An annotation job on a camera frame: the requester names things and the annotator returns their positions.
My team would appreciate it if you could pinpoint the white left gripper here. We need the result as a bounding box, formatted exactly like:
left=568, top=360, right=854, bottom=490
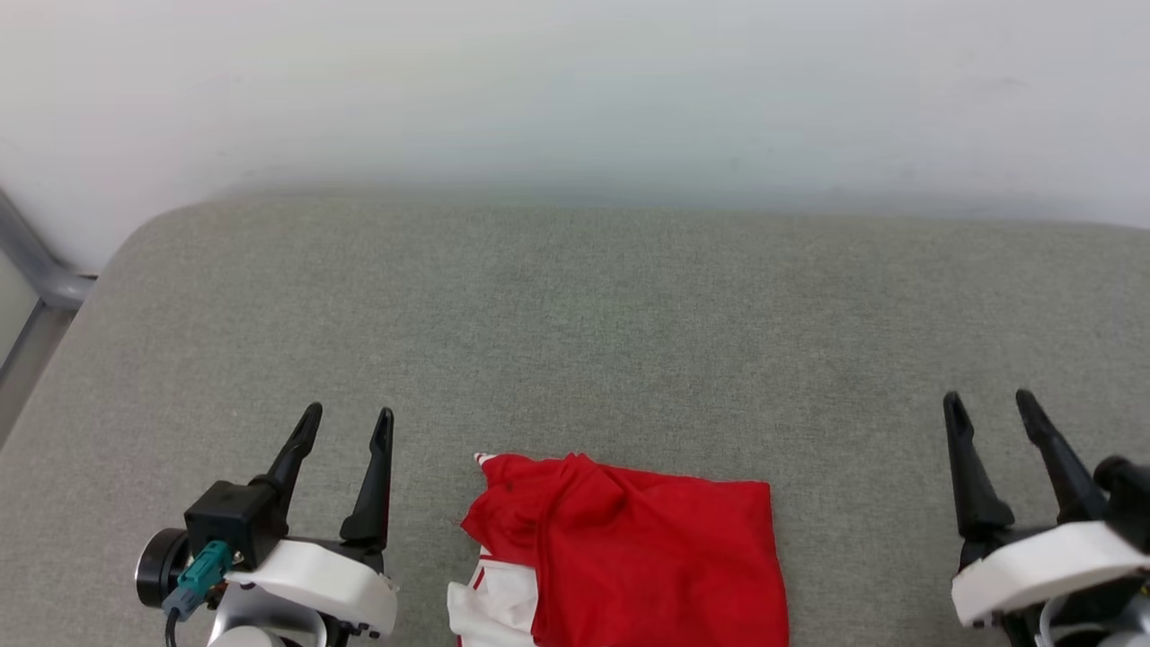
left=223, top=403, right=399, bottom=647

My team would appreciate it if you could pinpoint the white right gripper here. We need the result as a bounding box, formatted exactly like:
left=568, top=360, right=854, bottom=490
left=943, top=389, right=1150, bottom=647

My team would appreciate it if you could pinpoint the red and white garment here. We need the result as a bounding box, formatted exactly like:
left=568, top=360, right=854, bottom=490
left=447, top=452, right=792, bottom=647

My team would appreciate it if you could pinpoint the grey fabric sofa cushion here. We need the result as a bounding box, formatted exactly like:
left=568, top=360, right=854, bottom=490
left=0, top=193, right=1150, bottom=647

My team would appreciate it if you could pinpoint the teal left camera connector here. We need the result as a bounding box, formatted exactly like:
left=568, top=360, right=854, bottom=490
left=162, top=539, right=234, bottom=623

